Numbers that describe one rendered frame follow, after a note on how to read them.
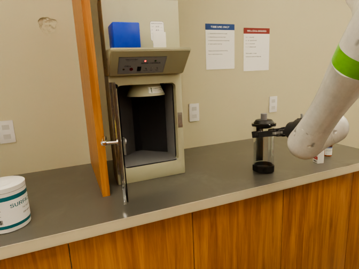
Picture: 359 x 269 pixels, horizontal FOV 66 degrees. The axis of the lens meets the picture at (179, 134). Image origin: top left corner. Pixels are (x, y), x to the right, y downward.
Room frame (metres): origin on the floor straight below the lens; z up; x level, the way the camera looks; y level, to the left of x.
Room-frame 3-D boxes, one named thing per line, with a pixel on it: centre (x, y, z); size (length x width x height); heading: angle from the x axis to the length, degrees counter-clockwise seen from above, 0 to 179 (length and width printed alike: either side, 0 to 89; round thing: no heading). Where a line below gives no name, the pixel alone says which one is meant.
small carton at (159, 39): (1.18, 0.06, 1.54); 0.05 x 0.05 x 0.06; 6
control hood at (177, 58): (1.16, 0.11, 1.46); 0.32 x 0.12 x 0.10; 112
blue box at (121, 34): (1.12, 0.19, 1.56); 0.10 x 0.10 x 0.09; 22
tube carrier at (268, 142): (1.25, -0.39, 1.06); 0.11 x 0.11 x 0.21
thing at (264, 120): (1.26, -0.39, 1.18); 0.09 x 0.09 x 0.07
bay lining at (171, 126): (1.33, 0.18, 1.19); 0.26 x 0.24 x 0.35; 112
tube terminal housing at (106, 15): (1.33, 0.18, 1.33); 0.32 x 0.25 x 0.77; 112
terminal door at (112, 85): (0.99, 0.23, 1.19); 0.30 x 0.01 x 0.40; 14
